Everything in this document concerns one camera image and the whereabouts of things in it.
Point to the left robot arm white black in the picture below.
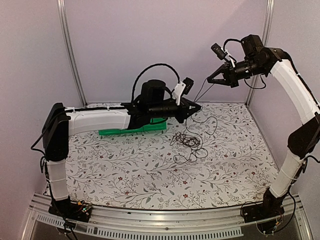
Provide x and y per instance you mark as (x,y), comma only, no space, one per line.
(155,100)

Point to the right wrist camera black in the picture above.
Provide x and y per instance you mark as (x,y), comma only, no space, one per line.
(216,48)

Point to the floral patterned table mat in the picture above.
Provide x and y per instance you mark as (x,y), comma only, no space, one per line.
(217,159)

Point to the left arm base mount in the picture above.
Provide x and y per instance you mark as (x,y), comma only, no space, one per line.
(71,210)

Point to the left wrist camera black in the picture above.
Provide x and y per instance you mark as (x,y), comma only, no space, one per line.
(188,84)

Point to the front aluminium rail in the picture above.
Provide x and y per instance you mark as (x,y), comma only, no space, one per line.
(111,223)

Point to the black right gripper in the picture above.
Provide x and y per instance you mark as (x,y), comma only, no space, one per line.
(229,80)

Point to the left aluminium frame post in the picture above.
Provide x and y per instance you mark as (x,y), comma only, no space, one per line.
(70,52)

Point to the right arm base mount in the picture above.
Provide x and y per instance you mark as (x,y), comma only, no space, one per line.
(271,206)

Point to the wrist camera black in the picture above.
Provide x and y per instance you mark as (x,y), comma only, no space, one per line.
(216,48)
(188,84)

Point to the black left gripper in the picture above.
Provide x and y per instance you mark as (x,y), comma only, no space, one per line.
(185,113)

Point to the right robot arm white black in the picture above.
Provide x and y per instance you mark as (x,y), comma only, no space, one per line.
(262,60)

